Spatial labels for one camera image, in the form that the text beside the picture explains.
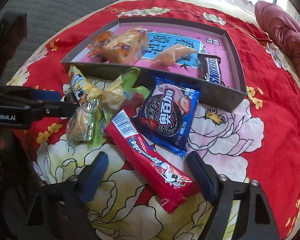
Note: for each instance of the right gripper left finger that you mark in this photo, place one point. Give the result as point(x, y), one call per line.
point(58, 209)

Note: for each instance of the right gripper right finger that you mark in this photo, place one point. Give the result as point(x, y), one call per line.
point(255, 217)

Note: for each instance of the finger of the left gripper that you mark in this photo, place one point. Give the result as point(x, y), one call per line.
point(20, 93)
point(21, 117)

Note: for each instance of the green round cake pack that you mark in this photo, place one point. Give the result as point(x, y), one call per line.
point(80, 127)

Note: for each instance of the yellow bread snack pack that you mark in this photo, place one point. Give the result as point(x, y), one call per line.
point(84, 91)

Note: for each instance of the orange peanut snack pack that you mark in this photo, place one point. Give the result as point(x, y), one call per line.
point(98, 43)

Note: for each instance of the red wafer snack bar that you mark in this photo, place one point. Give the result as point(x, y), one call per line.
point(172, 185)

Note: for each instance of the green milk candy pack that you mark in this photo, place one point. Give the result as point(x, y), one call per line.
point(122, 92)

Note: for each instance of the rice cracker snack pack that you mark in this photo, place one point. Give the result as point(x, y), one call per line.
point(128, 47)

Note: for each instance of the blue Oreo cookie pack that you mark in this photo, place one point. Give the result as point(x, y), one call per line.
point(166, 115)

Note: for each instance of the orange wafer biscuit pack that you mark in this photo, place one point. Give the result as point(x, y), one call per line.
point(170, 55)

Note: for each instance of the Snickers chocolate bar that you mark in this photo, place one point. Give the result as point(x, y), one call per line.
point(209, 68)

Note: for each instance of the red floral cloth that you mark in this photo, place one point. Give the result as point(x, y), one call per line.
point(258, 140)

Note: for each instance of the grey cardboard box tray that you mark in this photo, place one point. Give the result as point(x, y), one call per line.
point(211, 94)

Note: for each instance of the pink quilted blanket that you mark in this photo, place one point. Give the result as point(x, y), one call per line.
point(282, 28)

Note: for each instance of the beige bed sheet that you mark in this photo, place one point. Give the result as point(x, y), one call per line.
point(269, 72)

